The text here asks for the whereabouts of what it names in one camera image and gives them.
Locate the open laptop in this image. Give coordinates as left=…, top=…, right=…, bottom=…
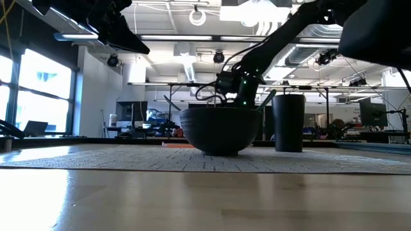
left=22, top=120, right=49, bottom=137

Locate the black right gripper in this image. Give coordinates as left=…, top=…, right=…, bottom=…
left=215, top=71, right=259, bottom=108

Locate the black computer monitor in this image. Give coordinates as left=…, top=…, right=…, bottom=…
left=116, top=101, right=148, bottom=122
left=358, top=101, right=389, bottom=128

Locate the white cable coil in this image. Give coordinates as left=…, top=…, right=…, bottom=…
left=188, top=8, right=207, bottom=26

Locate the large window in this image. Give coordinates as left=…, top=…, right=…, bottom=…
left=0, top=47, right=73, bottom=134

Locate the ceiling light bar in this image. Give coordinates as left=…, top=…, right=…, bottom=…
left=140, top=34, right=213, bottom=41
left=53, top=31, right=99, bottom=42

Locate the person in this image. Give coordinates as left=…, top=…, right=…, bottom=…
left=327, top=118, right=349, bottom=141

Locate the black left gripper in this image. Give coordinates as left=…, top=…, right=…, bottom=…
left=86, top=0, right=151, bottom=55

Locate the grey woven placemat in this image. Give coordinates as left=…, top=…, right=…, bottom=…
left=0, top=144, right=411, bottom=176

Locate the silver ventilation duct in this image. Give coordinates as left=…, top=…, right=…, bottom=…
left=284, top=24, right=344, bottom=67

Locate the tall black cup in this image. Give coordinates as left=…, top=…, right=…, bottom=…
left=271, top=93, right=306, bottom=153

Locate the black aluminium table frame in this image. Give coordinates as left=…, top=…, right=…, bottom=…
left=0, top=136, right=411, bottom=155

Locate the black bowl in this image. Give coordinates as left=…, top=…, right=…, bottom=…
left=179, top=107, right=263, bottom=157

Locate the gold spoon with green handle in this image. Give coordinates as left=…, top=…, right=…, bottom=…
left=256, top=89, right=277, bottom=112

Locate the green handled utensil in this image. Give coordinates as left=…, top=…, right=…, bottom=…
left=162, top=94, right=182, bottom=112

